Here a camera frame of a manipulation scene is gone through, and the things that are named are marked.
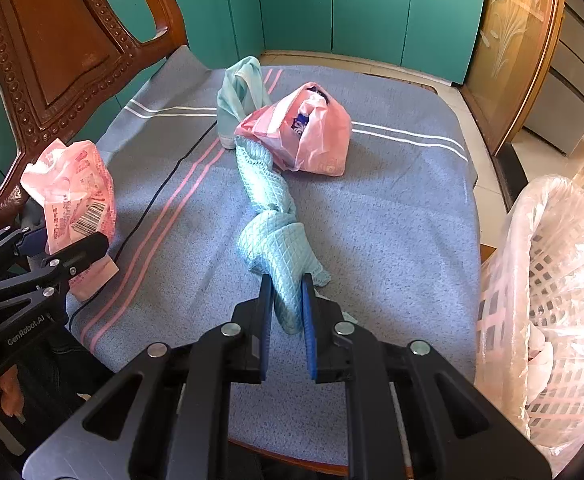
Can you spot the silver refrigerator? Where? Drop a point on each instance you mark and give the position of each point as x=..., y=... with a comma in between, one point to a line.
x=567, y=90

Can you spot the pink plastic packet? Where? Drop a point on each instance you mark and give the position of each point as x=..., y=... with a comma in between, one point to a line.
x=71, y=185

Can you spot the person's dark trousers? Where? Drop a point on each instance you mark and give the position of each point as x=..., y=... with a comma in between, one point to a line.
x=56, y=385

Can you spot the blue striped seat cloth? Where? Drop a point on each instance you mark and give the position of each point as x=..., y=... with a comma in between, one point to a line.
x=397, y=235

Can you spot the wooden framed glass door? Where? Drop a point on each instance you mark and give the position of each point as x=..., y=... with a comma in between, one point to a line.
x=507, y=50

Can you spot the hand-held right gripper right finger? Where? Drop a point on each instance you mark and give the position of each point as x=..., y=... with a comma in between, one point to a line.
x=308, y=330

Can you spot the teal kitchen cabinet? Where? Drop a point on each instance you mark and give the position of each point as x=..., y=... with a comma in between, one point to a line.
x=372, y=10

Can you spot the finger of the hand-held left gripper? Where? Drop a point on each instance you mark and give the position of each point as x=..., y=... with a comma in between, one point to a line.
x=34, y=241
x=79, y=252

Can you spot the white lattice waste basket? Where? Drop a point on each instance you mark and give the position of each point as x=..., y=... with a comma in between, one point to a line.
x=552, y=270

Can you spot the light teal waffle cloth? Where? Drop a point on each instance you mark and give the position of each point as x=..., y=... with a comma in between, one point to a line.
x=272, y=240

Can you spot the pink plastic bag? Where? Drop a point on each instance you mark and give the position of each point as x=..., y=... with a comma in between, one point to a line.
x=322, y=145

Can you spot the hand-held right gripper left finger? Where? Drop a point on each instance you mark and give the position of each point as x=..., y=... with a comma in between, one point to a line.
x=268, y=330

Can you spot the person's left hand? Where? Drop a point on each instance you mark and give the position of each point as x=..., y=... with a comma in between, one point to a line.
x=11, y=392

